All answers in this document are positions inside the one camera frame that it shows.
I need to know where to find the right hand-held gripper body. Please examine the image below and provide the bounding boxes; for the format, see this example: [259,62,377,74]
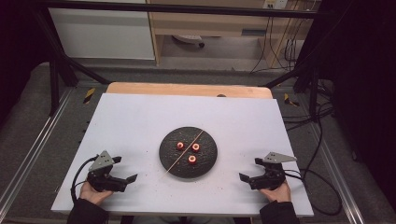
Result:
[248,151,297,190]

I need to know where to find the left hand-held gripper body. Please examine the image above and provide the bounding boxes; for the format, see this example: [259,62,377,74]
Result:
[87,150,129,193]

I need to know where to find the black round plate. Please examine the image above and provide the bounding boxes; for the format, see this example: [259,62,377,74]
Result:
[159,126,219,179]

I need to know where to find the thin wooden skewer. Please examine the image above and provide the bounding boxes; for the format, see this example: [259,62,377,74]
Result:
[161,129,205,180]

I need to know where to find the person's right hand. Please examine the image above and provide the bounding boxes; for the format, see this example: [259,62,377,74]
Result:
[260,180,292,203]

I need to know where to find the person's left hand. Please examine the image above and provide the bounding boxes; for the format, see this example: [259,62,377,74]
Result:
[78,181,114,206]

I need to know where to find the white table board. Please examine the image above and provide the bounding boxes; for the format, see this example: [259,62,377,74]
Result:
[50,92,315,217]

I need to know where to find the black metal stand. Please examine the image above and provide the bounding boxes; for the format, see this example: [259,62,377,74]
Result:
[263,59,322,121]
[33,8,111,117]

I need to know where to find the wooden table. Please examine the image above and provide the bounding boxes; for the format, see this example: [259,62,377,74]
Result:
[106,81,274,100]

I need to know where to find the white cabinet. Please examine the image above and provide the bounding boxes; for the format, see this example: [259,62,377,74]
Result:
[47,0,156,61]

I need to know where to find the black curtain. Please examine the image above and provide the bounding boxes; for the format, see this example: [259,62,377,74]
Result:
[0,0,50,125]
[317,0,396,216]

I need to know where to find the white device under desk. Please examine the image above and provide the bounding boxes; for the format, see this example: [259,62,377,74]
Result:
[172,34,205,49]

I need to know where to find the light wooden desk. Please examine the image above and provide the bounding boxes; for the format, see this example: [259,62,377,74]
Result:
[146,0,317,69]

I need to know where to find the right hand-held gripper black cable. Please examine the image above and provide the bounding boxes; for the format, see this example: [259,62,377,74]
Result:
[281,168,344,217]

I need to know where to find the hand-held gripper black cable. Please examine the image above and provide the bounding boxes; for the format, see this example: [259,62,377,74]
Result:
[70,156,98,203]
[281,168,344,217]

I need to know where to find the left hand-held gripper black cable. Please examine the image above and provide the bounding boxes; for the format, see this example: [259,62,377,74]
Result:
[70,156,98,203]

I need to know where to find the black floor cables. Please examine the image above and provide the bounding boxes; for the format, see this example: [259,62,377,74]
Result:
[281,78,335,133]

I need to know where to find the aluminium floor rail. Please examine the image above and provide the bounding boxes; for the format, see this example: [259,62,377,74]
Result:
[306,122,367,224]
[0,88,75,214]

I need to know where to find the hanging black cables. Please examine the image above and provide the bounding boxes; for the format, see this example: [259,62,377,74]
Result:
[249,15,302,75]

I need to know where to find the white wall socket strip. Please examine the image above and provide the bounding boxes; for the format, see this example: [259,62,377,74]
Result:
[262,0,289,10]

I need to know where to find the black horizontal frame bar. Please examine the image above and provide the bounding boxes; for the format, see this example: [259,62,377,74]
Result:
[38,0,323,20]

